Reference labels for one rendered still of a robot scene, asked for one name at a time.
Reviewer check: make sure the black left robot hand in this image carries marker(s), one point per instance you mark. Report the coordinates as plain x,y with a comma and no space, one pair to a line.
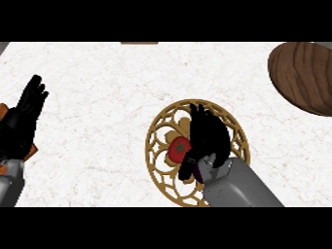
22,113

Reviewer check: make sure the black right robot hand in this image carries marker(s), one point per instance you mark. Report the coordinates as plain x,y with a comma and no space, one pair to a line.
210,133

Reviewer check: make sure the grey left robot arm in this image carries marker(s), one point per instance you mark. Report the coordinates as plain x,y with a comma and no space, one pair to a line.
3,184

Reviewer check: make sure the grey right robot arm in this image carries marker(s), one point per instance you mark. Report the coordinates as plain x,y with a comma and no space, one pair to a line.
235,184

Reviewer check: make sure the red tomato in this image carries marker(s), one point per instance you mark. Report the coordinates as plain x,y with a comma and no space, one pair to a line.
177,149

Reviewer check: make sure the gold lattice round placemat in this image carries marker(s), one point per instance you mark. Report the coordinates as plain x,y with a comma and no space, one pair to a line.
161,146

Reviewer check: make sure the brown wooden bowl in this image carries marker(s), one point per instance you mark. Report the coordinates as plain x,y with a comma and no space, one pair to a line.
312,78

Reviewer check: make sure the tan flat strip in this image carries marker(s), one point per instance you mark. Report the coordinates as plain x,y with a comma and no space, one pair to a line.
139,42

